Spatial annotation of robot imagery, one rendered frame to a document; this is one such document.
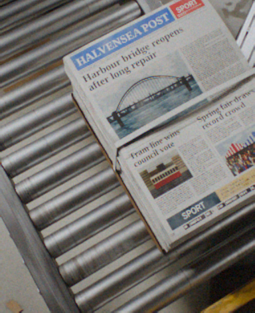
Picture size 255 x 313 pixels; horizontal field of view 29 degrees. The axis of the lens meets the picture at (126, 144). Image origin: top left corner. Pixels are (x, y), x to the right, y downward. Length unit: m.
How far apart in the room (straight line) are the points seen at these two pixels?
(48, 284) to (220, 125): 0.46
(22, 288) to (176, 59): 1.17
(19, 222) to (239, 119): 0.49
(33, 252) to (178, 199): 0.36
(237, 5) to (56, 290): 1.54
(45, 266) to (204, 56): 0.51
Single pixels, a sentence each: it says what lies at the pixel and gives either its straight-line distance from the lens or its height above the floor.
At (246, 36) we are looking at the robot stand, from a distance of 1.90.
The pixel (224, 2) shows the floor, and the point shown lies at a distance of 2.21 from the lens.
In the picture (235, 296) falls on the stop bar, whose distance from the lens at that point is 1.03.
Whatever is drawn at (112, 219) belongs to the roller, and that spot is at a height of 0.79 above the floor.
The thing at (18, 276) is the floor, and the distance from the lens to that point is 1.84.
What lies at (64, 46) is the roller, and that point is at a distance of 1.15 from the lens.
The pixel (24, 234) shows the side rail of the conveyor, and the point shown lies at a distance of 1.04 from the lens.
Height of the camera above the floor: 1.82
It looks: 74 degrees down
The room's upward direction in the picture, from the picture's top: 9 degrees clockwise
